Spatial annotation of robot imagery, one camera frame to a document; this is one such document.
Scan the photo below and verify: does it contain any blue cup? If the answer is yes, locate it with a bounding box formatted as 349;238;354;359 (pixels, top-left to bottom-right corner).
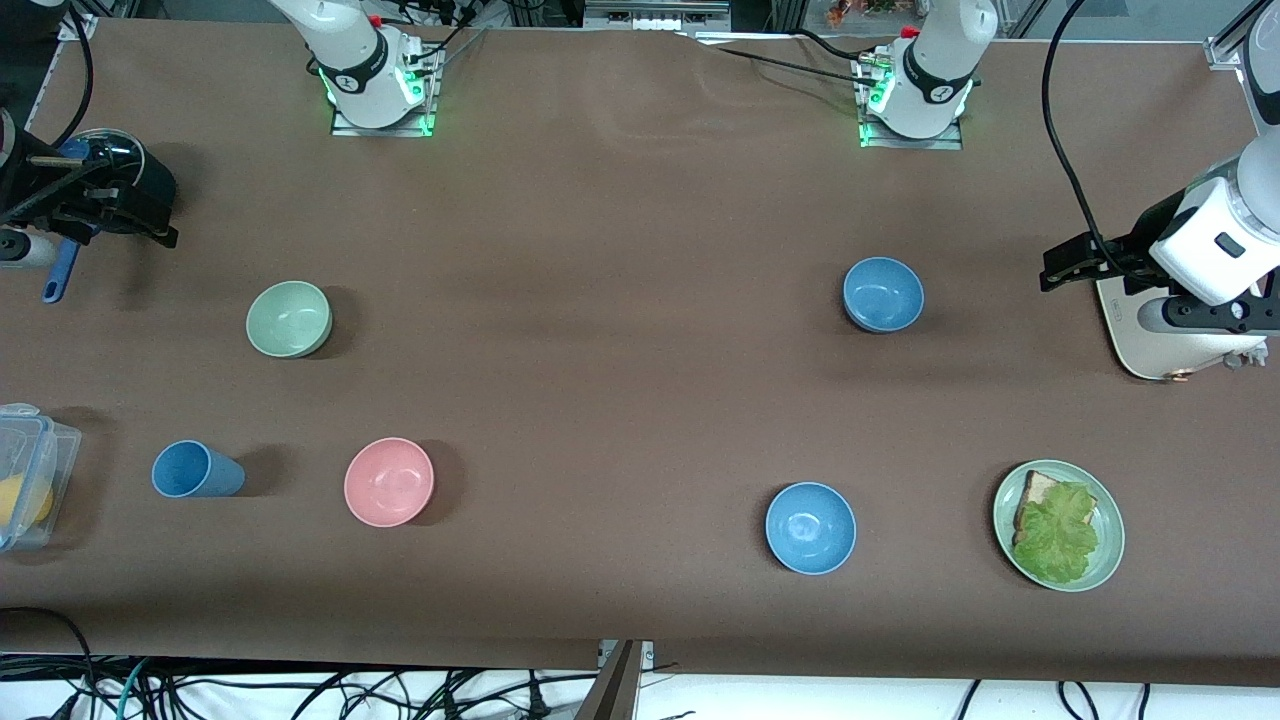
151;440;246;499

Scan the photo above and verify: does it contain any teal floor cable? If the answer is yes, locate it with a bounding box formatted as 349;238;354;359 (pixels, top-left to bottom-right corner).
115;657;153;720

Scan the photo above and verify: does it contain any black table cable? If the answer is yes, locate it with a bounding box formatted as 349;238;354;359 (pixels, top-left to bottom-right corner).
680;30;873;81

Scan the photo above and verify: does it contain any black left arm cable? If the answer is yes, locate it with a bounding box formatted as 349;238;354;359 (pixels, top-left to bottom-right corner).
1042;0;1131;273

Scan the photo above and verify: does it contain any pink bowl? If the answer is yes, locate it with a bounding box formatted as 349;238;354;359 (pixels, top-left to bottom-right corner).
344;437;436;528

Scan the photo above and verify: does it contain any yellow fruit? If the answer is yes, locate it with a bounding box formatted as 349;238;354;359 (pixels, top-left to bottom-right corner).
0;475;54;531

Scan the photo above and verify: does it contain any green plate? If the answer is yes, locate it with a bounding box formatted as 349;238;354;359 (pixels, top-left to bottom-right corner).
993;459;1126;593

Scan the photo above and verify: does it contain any green bowl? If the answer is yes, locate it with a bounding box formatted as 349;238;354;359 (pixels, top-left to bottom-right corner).
246;280;333;359

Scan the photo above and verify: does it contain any metal table bracket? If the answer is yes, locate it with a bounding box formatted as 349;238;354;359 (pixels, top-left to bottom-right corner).
575;640;656;720

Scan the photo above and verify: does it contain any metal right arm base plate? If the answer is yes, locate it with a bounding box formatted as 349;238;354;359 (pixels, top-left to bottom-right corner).
331;40;442;139

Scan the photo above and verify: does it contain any black pot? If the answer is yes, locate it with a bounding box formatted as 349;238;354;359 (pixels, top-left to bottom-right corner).
60;128;179;241

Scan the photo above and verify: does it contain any cream toaster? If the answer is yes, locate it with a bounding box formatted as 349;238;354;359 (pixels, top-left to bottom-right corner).
1097;272;1271;383

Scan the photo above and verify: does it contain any aluminium frame profile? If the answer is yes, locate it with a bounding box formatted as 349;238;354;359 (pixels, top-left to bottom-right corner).
1205;0;1280;71

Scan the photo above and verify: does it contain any brown table cover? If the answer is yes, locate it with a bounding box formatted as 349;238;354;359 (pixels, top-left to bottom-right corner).
0;18;1280;691

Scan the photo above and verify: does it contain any bread slice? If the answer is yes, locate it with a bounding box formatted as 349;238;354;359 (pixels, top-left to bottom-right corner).
1013;470;1099;546

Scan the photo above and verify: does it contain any clear plastic container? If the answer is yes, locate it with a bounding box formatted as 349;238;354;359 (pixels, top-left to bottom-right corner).
0;403;83;553

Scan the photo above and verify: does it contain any blue bowl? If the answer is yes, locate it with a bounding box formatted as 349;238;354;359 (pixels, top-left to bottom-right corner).
843;257;926;334
765;482;858;576

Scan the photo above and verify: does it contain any green lettuce leaf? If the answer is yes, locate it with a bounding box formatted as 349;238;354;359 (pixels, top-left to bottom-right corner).
1012;482;1101;586

